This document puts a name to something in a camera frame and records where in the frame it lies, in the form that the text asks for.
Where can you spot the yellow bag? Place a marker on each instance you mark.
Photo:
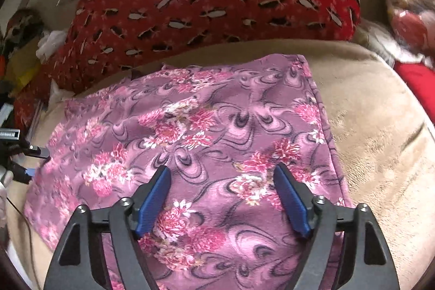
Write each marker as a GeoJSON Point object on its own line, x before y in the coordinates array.
{"type": "Point", "coordinates": [23, 72]}

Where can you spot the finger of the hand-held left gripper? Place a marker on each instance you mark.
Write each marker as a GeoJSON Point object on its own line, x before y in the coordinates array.
{"type": "Point", "coordinates": [37, 152]}
{"type": "Point", "coordinates": [23, 174]}

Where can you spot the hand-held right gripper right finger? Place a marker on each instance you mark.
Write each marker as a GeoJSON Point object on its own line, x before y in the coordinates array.
{"type": "Point", "coordinates": [292, 201]}

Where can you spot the beige fleece blanket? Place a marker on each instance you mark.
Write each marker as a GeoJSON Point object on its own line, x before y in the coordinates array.
{"type": "Point", "coordinates": [373, 140]}

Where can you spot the clear plastic-wrapped bundle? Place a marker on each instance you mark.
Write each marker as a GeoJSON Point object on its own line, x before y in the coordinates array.
{"type": "Point", "coordinates": [411, 21]}

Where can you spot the purple floral garment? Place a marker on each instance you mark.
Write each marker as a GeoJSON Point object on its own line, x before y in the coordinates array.
{"type": "Point", "coordinates": [221, 127]}

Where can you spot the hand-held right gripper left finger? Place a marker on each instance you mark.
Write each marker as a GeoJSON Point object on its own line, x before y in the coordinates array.
{"type": "Point", "coordinates": [153, 201]}

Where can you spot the white plastic bag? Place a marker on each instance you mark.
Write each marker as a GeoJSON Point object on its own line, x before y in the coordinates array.
{"type": "Point", "coordinates": [51, 43]}

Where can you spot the plain red cloth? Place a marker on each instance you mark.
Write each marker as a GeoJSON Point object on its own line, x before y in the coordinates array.
{"type": "Point", "coordinates": [418, 82]}

